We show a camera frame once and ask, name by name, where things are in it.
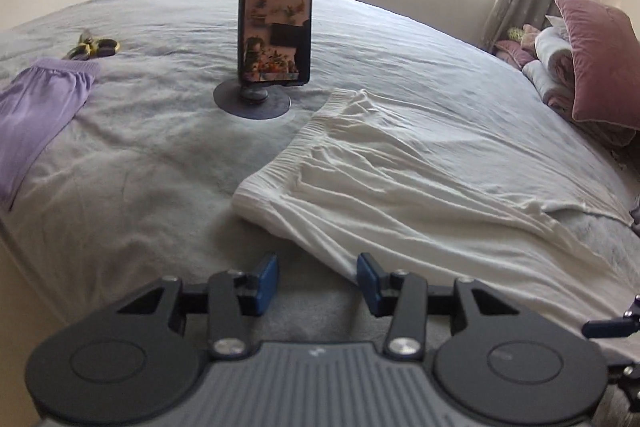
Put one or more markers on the black smartphone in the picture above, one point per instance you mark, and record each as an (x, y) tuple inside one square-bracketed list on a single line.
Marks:
[(274, 41)]

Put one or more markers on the folded grey pink duvet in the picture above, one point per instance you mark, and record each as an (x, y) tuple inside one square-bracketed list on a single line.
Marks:
[(545, 58)]

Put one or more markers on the grey bed sheet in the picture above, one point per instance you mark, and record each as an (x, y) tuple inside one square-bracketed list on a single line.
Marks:
[(140, 183)]

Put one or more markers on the maroon pillow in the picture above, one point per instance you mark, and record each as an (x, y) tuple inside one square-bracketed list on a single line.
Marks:
[(606, 62)]

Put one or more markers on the purple garment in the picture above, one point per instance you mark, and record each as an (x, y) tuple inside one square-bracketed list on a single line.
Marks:
[(36, 106)]

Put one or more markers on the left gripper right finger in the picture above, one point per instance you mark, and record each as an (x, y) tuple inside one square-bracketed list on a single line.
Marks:
[(401, 295)]

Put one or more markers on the yellow black scissors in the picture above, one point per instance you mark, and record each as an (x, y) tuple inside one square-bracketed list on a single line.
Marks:
[(90, 47)]

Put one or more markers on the white long pants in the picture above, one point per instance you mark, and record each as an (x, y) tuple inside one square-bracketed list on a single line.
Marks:
[(358, 178)]

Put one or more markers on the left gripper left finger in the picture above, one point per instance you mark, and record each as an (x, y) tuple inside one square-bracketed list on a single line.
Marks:
[(233, 295)]

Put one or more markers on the round phone stand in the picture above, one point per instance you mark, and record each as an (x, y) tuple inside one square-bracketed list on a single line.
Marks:
[(250, 102)]

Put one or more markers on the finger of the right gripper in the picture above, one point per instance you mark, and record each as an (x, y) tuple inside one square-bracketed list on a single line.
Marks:
[(620, 327)]

